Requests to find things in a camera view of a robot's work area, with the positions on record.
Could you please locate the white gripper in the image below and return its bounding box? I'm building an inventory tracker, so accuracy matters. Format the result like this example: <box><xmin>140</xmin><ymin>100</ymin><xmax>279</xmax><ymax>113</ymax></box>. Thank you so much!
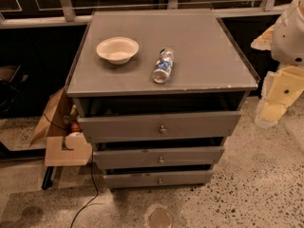
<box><xmin>251</xmin><ymin>26</ymin><xmax>304</xmax><ymax>128</ymax></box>

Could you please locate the grey bottom drawer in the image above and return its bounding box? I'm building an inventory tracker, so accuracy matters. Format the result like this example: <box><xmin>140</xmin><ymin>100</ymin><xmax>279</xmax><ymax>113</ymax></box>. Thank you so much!
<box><xmin>104</xmin><ymin>170</ymin><xmax>213</xmax><ymax>189</ymax></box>

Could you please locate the grey drawer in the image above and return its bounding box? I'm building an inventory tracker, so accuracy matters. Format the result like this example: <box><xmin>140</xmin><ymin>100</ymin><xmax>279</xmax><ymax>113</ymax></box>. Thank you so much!
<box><xmin>79</xmin><ymin>111</ymin><xmax>241</xmax><ymax>143</ymax></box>
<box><xmin>94</xmin><ymin>146</ymin><xmax>224</xmax><ymax>169</ymax></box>
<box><xmin>104</xmin><ymin>170</ymin><xmax>213</xmax><ymax>189</ymax></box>

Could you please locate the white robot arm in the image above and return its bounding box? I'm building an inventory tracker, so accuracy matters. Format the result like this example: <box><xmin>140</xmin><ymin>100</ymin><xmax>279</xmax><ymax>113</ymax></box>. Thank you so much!
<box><xmin>251</xmin><ymin>0</ymin><xmax>304</xmax><ymax>128</ymax></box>

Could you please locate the grey drawer cabinet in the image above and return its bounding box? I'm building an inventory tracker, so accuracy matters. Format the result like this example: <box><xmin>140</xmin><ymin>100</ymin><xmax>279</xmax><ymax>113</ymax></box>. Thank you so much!
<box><xmin>66</xmin><ymin>9</ymin><xmax>258</xmax><ymax>177</ymax></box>

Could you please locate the grey top drawer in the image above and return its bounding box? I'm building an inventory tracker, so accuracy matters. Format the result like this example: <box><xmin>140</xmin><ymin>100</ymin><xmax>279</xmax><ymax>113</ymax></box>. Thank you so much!
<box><xmin>79</xmin><ymin>111</ymin><xmax>241</xmax><ymax>143</ymax></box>

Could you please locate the grey middle drawer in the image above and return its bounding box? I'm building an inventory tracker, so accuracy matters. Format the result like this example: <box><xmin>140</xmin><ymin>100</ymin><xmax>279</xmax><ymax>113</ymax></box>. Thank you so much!
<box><xmin>94</xmin><ymin>146</ymin><xmax>224</xmax><ymax>169</ymax></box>

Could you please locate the open cardboard box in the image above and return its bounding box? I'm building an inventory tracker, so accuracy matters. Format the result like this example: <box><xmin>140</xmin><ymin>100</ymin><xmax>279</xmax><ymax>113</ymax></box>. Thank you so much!
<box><xmin>30</xmin><ymin>88</ymin><xmax>92</xmax><ymax>166</ymax></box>

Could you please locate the metal window railing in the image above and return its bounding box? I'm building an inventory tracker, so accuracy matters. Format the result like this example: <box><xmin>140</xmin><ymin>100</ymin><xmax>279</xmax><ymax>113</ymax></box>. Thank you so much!
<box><xmin>0</xmin><ymin>0</ymin><xmax>304</xmax><ymax>30</ymax></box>

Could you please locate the clear plastic water bottle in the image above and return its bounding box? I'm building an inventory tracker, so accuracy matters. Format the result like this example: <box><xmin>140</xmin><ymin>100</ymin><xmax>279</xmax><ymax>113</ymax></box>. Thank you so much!
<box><xmin>152</xmin><ymin>47</ymin><xmax>175</xmax><ymax>84</ymax></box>

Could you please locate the white paper bowl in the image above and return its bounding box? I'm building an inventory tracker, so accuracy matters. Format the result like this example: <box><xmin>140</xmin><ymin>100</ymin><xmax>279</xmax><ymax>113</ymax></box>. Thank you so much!
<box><xmin>96</xmin><ymin>37</ymin><xmax>139</xmax><ymax>65</ymax></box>

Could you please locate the black cylindrical leg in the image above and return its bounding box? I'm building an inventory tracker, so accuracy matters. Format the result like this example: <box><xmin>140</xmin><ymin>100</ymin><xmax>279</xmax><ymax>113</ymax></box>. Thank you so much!
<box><xmin>42</xmin><ymin>166</ymin><xmax>54</xmax><ymax>190</ymax></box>

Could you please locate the black power cable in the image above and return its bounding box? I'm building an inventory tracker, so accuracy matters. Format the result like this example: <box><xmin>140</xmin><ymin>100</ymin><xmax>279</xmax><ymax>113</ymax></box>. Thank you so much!
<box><xmin>41</xmin><ymin>111</ymin><xmax>100</xmax><ymax>228</ymax></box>

